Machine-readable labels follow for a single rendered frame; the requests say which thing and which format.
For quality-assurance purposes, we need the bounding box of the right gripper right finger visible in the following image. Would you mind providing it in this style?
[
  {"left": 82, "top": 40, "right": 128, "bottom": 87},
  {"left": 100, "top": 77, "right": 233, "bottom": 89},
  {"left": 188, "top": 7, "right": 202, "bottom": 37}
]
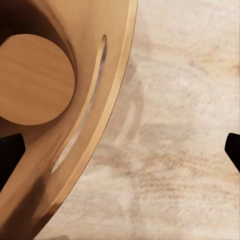
[{"left": 225, "top": 133, "right": 240, "bottom": 172}]

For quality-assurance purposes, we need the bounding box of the trash can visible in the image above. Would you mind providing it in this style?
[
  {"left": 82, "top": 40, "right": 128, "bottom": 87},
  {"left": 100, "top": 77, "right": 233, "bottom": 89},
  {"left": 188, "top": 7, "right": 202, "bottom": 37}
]
[{"left": 0, "top": 0, "right": 138, "bottom": 240}]

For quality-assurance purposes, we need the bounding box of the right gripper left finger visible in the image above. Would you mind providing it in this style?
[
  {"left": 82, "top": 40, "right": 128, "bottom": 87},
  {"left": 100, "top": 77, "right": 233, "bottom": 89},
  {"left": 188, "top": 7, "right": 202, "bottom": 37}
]
[{"left": 0, "top": 133, "right": 26, "bottom": 192}]

